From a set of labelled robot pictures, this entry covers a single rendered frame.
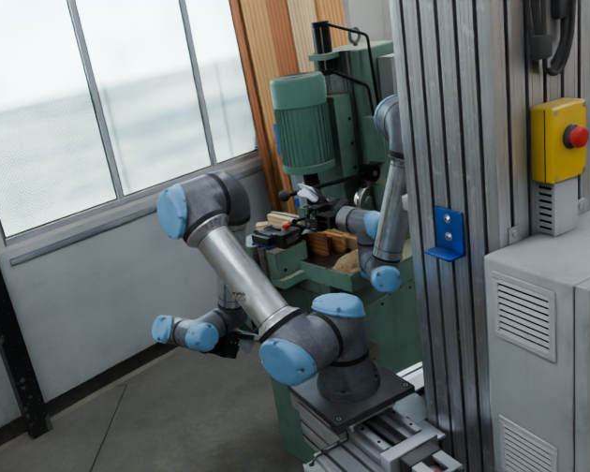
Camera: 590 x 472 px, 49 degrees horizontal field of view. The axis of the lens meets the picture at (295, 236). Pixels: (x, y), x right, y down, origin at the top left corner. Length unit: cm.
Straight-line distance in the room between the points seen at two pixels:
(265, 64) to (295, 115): 162
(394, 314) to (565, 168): 121
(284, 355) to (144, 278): 215
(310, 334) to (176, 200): 42
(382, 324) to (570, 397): 118
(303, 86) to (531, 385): 120
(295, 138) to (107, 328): 170
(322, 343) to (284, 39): 266
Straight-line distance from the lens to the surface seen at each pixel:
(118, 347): 346
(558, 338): 112
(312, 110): 207
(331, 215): 183
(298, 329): 137
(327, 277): 203
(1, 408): 328
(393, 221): 163
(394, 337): 233
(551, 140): 117
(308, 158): 209
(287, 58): 383
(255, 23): 365
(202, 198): 147
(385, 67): 222
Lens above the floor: 169
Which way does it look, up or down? 20 degrees down
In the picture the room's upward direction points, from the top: 9 degrees counter-clockwise
